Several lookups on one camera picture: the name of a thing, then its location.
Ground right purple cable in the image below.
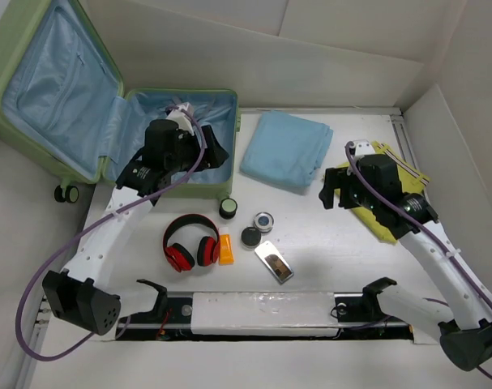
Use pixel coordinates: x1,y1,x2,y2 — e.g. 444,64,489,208
344,141,492,386

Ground light blue cloth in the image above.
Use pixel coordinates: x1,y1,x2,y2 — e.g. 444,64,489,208
240,111,333,189

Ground eyeshadow palette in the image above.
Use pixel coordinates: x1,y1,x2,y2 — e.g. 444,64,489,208
255,241,294,284

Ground yellow shorts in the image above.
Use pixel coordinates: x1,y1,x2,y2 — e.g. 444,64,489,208
334,142,438,244

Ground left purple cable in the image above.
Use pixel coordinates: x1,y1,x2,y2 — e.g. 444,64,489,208
15,105,208,361

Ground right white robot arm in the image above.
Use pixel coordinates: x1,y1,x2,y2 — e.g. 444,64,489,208
319,154,492,371

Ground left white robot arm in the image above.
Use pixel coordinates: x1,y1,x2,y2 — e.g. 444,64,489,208
42,119,229,336

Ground blue round jar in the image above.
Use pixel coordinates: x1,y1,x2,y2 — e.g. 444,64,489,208
253,212,275,234

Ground red black headphones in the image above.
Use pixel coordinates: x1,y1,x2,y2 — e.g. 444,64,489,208
162,213,220,272

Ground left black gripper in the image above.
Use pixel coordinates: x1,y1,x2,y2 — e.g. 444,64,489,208
166,126,228,175

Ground black round compact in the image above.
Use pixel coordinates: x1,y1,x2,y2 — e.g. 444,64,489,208
241,226,262,248

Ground purple cable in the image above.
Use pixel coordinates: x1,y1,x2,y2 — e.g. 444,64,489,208
15,105,208,361
344,141,492,386

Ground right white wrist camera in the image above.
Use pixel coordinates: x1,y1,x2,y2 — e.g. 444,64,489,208
346,139,376,158

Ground green hard-shell suitcase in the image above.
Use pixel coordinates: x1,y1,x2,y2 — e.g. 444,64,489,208
0,1,240,203

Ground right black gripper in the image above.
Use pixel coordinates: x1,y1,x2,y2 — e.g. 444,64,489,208
319,166,379,212

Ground orange tube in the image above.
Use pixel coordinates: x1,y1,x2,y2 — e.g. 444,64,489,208
219,227,234,266

